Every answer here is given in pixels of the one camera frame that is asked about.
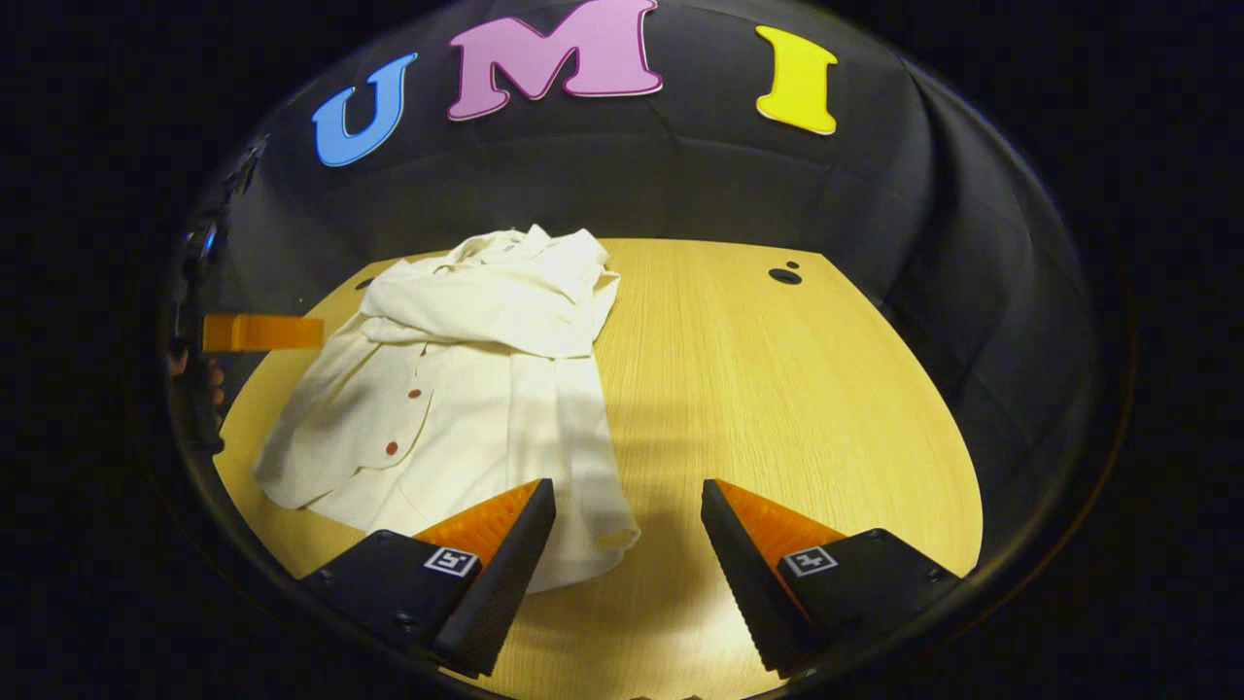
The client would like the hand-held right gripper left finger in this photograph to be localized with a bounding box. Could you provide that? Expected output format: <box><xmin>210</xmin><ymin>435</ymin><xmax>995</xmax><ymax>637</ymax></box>
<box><xmin>296</xmin><ymin>478</ymin><xmax>558</xmax><ymax>679</ymax></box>

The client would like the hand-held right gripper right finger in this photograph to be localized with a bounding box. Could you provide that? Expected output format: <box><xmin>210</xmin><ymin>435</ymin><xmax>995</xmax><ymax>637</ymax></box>
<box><xmin>700</xmin><ymin>478</ymin><xmax>963</xmax><ymax>679</ymax></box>

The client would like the cream button shirt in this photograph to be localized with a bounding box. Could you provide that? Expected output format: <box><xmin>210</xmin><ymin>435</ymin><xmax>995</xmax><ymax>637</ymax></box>
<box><xmin>253</xmin><ymin>226</ymin><xmax>642</xmax><ymax>594</ymax></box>

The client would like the black backdrop cloth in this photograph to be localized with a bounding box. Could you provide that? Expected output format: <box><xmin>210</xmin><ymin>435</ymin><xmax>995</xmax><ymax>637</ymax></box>
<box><xmin>170</xmin><ymin>0</ymin><xmax>1099</xmax><ymax>575</ymax></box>

